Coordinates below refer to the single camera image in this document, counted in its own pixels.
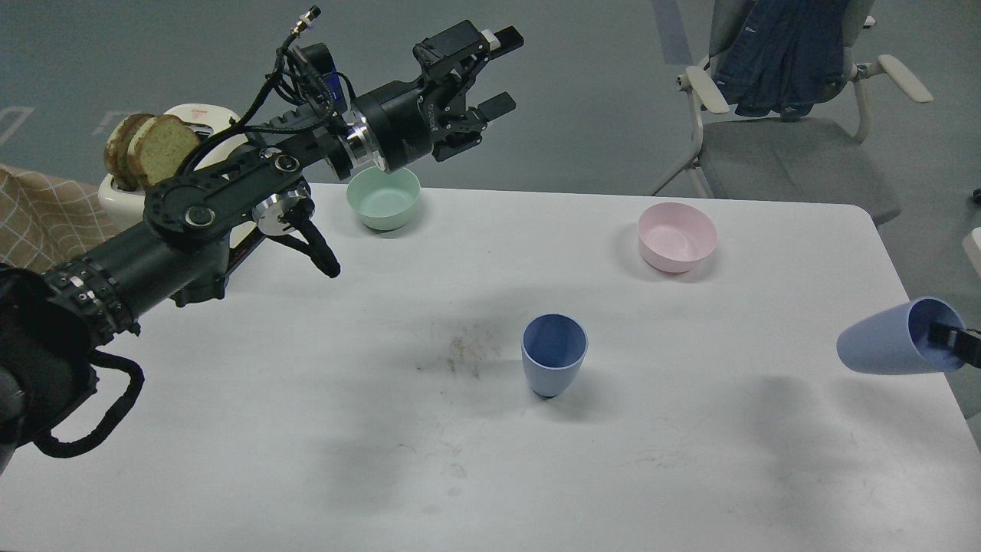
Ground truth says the green bowl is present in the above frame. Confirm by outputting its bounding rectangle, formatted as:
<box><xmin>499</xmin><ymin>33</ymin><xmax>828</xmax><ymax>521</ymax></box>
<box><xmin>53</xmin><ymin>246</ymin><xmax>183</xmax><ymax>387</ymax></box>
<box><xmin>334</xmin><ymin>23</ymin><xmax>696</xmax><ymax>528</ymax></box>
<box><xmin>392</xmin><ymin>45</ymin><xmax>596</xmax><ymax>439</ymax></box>
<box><xmin>346</xmin><ymin>167</ymin><xmax>422</xmax><ymax>232</ymax></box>

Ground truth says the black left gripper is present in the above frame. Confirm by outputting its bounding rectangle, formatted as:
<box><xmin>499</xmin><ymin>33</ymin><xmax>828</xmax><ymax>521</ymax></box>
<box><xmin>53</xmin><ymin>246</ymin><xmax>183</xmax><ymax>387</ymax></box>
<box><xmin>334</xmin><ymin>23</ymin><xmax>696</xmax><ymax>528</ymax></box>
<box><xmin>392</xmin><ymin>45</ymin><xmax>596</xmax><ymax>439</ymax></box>
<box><xmin>356</xmin><ymin>22</ymin><xmax>525</xmax><ymax>173</ymax></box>

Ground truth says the beige checked cloth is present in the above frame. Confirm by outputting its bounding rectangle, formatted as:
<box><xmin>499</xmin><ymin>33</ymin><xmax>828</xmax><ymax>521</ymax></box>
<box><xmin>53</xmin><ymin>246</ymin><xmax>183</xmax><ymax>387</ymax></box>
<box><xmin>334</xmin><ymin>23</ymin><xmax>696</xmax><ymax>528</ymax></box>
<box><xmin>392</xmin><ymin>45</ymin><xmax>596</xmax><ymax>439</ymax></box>
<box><xmin>1</xmin><ymin>164</ymin><xmax>120</xmax><ymax>273</ymax></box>

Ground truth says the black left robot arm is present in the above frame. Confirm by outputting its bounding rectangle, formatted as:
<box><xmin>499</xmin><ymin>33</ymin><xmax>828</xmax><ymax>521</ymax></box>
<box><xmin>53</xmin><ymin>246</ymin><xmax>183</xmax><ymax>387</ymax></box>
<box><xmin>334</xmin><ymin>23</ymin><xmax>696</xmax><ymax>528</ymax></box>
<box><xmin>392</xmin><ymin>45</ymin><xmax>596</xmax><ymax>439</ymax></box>
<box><xmin>2</xmin><ymin>6</ymin><xmax>524</xmax><ymax>465</ymax></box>

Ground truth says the pink bowl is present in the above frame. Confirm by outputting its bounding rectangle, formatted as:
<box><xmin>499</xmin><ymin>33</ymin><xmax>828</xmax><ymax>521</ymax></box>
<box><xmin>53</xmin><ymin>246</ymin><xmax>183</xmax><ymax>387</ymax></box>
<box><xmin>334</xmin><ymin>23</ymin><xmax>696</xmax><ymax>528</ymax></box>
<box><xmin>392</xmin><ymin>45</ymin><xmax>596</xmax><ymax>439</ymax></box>
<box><xmin>635</xmin><ymin>202</ymin><xmax>718</xmax><ymax>274</ymax></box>

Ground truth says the bread slice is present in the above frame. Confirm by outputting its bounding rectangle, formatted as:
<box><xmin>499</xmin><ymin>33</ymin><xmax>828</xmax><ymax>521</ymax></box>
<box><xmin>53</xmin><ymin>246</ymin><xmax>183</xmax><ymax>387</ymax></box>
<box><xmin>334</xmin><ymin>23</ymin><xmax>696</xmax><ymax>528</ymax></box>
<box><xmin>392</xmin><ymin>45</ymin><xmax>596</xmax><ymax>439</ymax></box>
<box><xmin>103</xmin><ymin>113</ymin><xmax>157</xmax><ymax>192</ymax></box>
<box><xmin>125</xmin><ymin>114</ymin><xmax>201</xmax><ymax>189</ymax></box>

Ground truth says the grey office chair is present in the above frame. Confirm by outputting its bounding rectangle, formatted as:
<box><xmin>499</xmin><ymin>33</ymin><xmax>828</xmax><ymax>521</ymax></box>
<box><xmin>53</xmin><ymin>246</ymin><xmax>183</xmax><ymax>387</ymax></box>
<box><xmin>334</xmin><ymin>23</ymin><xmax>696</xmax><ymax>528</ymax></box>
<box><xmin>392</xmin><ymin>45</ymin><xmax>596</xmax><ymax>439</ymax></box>
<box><xmin>649</xmin><ymin>1</ymin><xmax>933</xmax><ymax>225</ymax></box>

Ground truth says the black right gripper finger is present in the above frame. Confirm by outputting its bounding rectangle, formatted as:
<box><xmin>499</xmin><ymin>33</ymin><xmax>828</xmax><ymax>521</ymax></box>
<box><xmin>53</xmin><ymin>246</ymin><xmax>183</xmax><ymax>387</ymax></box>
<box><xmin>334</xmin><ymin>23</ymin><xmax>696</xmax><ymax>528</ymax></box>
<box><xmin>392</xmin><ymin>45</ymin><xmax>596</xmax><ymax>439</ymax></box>
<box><xmin>929</xmin><ymin>323</ymin><xmax>980</xmax><ymax>354</ymax></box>

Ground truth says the rear bread slice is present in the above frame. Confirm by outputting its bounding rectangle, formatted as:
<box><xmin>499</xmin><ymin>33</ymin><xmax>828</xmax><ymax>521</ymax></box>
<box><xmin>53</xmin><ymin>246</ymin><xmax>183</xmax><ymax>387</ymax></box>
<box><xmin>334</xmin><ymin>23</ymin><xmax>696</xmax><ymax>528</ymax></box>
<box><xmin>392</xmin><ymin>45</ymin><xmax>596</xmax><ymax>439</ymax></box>
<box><xmin>103</xmin><ymin>113</ymin><xmax>157</xmax><ymax>192</ymax></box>

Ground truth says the blue cup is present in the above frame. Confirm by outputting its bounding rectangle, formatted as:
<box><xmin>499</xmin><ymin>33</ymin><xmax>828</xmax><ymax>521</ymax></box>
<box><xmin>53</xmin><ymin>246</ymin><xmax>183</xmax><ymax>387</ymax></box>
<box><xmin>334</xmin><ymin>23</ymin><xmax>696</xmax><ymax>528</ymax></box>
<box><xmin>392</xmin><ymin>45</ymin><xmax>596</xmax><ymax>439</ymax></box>
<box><xmin>520</xmin><ymin>312</ymin><xmax>589</xmax><ymax>399</ymax></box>
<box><xmin>836</xmin><ymin>297</ymin><xmax>966</xmax><ymax>375</ymax></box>

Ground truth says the front bread slice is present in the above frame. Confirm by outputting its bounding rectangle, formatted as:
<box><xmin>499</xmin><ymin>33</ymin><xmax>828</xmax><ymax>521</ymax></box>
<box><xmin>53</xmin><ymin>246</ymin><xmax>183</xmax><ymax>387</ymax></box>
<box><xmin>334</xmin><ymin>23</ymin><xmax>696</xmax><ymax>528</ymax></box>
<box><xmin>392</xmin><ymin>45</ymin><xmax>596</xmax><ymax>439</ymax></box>
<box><xmin>125</xmin><ymin>114</ymin><xmax>201</xmax><ymax>189</ymax></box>

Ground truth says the cream toaster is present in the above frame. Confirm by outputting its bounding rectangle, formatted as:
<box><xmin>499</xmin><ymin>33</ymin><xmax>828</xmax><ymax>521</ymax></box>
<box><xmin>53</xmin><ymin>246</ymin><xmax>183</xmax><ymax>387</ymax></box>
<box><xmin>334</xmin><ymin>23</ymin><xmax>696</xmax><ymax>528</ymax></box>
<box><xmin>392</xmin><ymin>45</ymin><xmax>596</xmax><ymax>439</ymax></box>
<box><xmin>98</xmin><ymin>103</ymin><xmax>241</xmax><ymax>230</ymax></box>

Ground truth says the blue denim jacket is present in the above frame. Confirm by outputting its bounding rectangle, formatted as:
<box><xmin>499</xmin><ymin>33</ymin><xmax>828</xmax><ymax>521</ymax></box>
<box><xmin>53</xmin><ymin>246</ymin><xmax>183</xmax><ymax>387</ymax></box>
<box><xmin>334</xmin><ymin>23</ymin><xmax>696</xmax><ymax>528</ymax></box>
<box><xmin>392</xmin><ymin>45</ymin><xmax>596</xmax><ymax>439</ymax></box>
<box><xmin>709</xmin><ymin>1</ymin><xmax>848</xmax><ymax>120</ymax></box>

